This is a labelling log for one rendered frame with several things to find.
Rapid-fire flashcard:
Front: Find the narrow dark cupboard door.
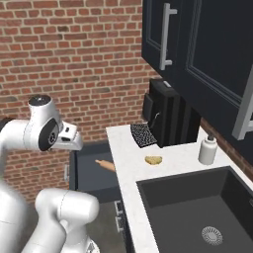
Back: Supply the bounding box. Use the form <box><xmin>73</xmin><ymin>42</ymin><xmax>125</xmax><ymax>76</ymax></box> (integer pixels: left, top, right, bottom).
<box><xmin>140</xmin><ymin>0</ymin><xmax>186</xmax><ymax>84</ymax></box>

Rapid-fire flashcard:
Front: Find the small silver cabinet handle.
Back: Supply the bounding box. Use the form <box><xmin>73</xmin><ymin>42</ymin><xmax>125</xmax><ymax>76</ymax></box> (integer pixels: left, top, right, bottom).
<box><xmin>114</xmin><ymin>200</ymin><xmax>124</xmax><ymax>215</ymax></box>
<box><xmin>115</xmin><ymin>215</ymin><xmax>126</xmax><ymax>233</ymax></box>

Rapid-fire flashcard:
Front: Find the wooden rolling pin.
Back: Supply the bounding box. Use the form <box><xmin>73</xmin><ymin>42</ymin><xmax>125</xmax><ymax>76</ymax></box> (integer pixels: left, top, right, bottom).
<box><xmin>94</xmin><ymin>158</ymin><xmax>117</xmax><ymax>173</ymax></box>

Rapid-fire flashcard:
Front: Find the black sink basin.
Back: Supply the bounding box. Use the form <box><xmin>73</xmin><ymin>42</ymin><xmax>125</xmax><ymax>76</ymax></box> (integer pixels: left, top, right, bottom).
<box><xmin>135</xmin><ymin>165</ymin><xmax>253</xmax><ymax>253</ymax></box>

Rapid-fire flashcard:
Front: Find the long silver cupboard handle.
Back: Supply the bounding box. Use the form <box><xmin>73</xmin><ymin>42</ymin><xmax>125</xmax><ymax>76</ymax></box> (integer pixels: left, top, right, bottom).
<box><xmin>159</xmin><ymin>2</ymin><xmax>179</xmax><ymax>72</ymax></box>

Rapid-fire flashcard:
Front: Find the black coffee machine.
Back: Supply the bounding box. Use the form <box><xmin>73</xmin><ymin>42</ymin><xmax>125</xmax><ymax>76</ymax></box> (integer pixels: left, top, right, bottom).
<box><xmin>129</xmin><ymin>77</ymin><xmax>203</xmax><ymax>149</ymax></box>

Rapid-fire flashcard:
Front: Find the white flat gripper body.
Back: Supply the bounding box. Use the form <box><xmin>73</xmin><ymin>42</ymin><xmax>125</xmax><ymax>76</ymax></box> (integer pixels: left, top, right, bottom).
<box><xmin>53</xmin><ymin>130</ymin><xmax>84</xmax><ymax>152</ymax></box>

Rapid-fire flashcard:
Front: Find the white soap dispenser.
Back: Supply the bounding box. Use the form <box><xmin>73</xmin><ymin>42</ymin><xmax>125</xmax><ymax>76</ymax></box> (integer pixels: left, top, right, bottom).
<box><xmin>198</xmin><ymin>133</ymin><xmax>218</xmax><ymax>166</ymax></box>

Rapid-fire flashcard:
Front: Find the wide dark cupboard door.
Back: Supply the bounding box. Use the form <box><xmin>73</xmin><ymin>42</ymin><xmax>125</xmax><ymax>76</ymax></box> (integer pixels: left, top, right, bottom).
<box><xmin>173</xmin><ymin>0</ymin><xmax>253</xmax><ymax>167</ymax></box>

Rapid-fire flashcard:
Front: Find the dark cabinet front under counter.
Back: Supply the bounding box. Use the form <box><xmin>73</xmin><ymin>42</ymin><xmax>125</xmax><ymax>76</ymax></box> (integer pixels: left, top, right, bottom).
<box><xmin>114</xmin><ymin>197</ymin><xmax>136</xmax><ymax>253</ymax></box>

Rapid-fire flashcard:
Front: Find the dark open drawer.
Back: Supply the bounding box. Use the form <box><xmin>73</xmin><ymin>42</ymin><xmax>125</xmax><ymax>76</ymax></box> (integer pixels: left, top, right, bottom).
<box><xmin>68</xmin><ymin>140</ymin><xmax>124</xmax><ymax>205</ymax></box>

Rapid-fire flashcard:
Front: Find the yellow round bread piece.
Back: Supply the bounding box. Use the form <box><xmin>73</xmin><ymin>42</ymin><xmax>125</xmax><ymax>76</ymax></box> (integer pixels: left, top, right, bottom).
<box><xmin>144</xmin><ymin>155</ymin><xmax>164</xmax><ymax>167</ymax></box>

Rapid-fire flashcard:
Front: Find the silver drawer handle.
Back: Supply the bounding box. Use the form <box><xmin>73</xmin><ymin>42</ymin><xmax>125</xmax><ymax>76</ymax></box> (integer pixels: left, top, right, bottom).
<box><xmin>63</xmin><ymin>163</ymin><xmax>70</xmax><ymax>183</ymax></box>

